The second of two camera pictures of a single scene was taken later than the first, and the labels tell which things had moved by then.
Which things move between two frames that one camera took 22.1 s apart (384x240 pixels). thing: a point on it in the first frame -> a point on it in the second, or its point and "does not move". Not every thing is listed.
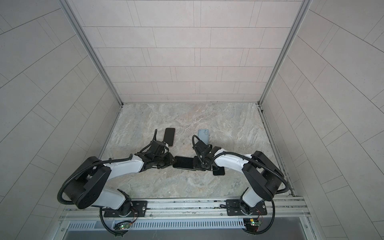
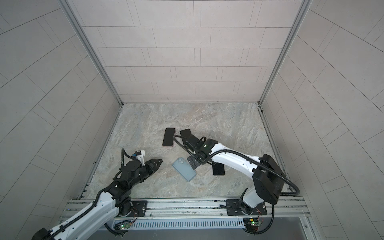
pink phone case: [169, 136] does not move
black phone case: [184, 163] -> [190, 139]
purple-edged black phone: [169, 136] does not move
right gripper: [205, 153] does not move
